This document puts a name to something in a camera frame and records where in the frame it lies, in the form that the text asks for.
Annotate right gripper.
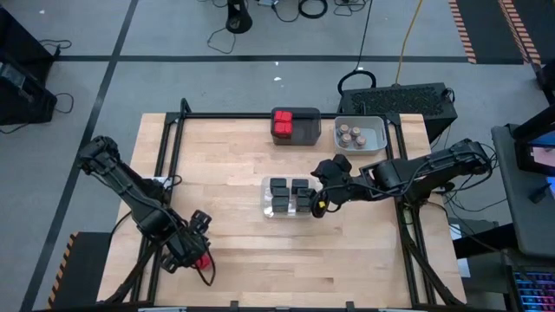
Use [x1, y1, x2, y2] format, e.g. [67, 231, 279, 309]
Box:
[310, 153, 364, 206]

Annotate thin black floor cable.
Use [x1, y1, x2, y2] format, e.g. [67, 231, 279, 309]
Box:
[206, 26, 238, 55]
[0, 91, 75, 135]
[37, 38, 74, 56]

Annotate black perforated computer tower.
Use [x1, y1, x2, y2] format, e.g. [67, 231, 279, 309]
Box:
[337, 81, 459, 144]

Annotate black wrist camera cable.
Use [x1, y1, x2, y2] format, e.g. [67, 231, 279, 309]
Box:
[190, 250, 217, 288]
[310, 184, 343, 219]

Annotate yellow hanging cable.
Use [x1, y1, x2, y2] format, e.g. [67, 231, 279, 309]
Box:
[394, 0, 424, 86]

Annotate white plastic bin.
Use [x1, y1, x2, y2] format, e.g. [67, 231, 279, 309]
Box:
[332, 115, 389, 156]

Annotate black arm base cable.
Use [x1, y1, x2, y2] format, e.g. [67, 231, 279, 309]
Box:
[110, 211, 134, 237]

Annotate black hazard-striped floor mat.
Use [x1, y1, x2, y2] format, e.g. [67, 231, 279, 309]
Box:
[46, 231, 114, 311]
[448, 0, 526, 65]
[498, 0, 555, 66]

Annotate grey desk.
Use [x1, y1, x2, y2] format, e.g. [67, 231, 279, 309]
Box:
[491, 123, 555, 261]

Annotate dark grey plastic bin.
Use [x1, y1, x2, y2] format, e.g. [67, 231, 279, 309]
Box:
[271, 107, 323, 147]

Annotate coiled black cable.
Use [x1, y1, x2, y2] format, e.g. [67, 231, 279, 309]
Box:
[297, 0, 330, 20]

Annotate black hanging cable with loop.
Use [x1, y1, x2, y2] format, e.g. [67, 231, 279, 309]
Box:
[336, 0, 378, 105]

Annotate black equipment case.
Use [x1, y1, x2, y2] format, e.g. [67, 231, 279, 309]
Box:
[0, 60, 59, 127]
[0, 6, 56, 75]

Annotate black cables beside desk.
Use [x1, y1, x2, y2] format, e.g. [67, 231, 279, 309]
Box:
[440, 141, 509, 214]

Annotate grey metal base plate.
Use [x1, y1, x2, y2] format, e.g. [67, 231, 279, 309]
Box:
[149, 175, 174, 190]

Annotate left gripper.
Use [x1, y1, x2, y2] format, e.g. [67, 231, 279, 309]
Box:
[160, 231, 213, 274]

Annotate black stand base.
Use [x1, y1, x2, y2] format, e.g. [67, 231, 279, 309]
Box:
[225, 0, 254, 35]

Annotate small black desk device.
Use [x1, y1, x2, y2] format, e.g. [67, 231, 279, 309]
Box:
[527, 182, 552, 205]

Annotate tangled black floor cables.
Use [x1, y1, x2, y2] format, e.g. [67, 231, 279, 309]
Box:
[258, 0, 300, 23]
[333, 0, 369, 17]

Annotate clear plastic bin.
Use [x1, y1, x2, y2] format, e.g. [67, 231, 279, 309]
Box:
[259, 175, 321, 220]

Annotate backlit keyboard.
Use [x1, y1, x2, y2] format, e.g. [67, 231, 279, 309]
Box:
[511, 270, 555, 312]

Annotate black computer monitor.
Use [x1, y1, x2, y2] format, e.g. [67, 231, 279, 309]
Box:
[513, 106, 555, 177]

